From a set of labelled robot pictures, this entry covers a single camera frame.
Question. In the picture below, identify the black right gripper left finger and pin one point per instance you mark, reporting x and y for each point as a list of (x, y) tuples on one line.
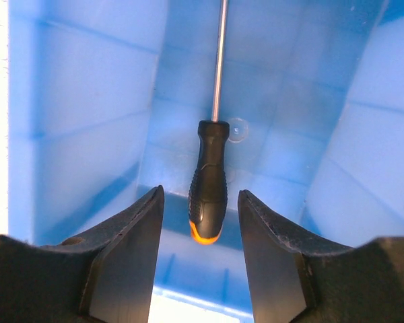
[(121, 262)]

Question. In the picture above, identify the blue plastic bin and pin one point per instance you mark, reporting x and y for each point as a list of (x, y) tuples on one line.
[(87, 117)]

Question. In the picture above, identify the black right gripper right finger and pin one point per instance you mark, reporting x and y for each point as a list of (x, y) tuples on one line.
[(283, 269)]

